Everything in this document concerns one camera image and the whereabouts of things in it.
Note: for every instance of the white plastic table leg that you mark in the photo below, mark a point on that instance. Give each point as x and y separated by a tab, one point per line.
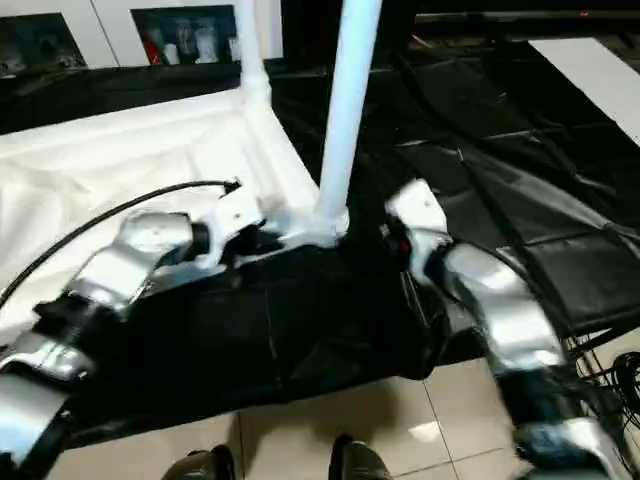
252	50
345	110

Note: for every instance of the black work mat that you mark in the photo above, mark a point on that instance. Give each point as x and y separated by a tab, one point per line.
300	330

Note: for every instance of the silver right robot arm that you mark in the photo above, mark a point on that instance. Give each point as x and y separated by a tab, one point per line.
500	300

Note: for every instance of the white plastic table top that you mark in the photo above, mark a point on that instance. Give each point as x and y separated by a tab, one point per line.
120	160

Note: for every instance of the black metal bar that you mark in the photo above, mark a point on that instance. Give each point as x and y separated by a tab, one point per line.
520	16

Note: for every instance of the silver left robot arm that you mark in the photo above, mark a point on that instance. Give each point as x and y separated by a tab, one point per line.
130	255

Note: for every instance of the white flat panel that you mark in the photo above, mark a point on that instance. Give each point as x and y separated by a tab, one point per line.
600	80

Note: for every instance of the white cabinet with glass doors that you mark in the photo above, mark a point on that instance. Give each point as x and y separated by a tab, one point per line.
110	20

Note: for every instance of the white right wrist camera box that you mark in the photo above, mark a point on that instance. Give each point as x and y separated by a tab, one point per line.
415	210

